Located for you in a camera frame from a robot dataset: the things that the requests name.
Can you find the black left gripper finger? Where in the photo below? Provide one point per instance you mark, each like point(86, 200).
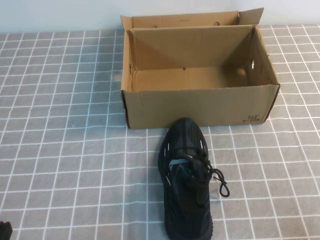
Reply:
point(7, 231)
point(0, 230)

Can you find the black knit sneaker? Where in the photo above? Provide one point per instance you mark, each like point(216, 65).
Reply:
point(185, 140)

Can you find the brown cardboard shoe box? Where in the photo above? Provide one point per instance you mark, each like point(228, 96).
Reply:
point(200, 107)

